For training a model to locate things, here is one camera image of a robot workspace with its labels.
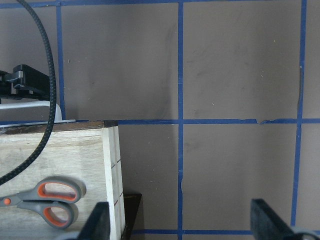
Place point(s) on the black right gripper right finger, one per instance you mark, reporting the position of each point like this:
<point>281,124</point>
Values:
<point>266,224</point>

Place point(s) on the wooden drawer with white handle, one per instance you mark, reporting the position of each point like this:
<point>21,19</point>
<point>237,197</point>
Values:
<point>88,151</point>

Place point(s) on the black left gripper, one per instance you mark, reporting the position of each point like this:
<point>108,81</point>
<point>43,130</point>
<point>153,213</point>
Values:
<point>24,82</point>

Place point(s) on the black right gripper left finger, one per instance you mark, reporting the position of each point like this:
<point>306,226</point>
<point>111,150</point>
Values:
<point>97,226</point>

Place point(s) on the orange grey scissors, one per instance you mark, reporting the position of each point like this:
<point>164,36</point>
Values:
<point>54,198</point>

